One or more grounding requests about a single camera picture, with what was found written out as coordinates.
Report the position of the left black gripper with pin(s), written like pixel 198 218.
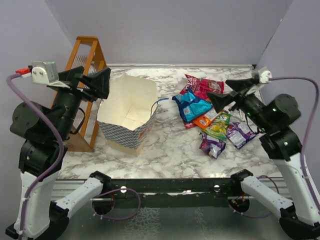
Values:
pixel 99 82

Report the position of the wooden dish rack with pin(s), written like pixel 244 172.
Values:
pixel 87 52

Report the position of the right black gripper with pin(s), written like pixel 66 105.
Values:
pixel 219 100

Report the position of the large purple snack bag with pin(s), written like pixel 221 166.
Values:
pixel 239 134

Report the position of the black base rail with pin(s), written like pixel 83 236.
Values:
pixel 129 193

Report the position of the blue checkered paper bag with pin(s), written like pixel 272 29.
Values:
pixel 128 115

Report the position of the green cap marker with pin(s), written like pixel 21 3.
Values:
pixel 241 115

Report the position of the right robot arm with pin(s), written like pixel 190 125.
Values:
pixel 299 216

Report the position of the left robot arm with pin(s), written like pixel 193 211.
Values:
pixel 45 130

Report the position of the red crisps bag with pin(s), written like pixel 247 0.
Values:
pixel 201 86

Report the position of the orange snack box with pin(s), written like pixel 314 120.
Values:
pixel 204 120

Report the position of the red snack packet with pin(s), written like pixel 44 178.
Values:
pixel 189 125

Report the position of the blue snack packet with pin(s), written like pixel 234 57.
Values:
pixel 191 106

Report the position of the yellow green snack packet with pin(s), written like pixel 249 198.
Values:
pixel 218 128

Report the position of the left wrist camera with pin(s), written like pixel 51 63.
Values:
pixel 44 73

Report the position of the purple snack packet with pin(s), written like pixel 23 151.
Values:
pixel 212 146

